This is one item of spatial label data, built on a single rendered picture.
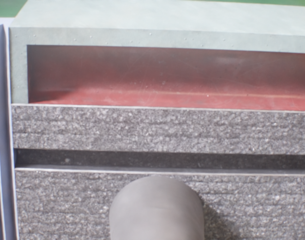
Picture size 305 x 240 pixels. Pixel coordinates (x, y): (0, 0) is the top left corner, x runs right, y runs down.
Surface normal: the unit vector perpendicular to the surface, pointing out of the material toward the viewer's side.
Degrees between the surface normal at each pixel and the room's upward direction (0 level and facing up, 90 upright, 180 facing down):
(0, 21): 90
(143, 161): 7
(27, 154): 2
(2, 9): 90
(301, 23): 90
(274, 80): 0
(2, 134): 61
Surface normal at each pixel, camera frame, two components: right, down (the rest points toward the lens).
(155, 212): -0.10, -0.89
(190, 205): 0.68, -0.65
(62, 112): 0.03, 0.38
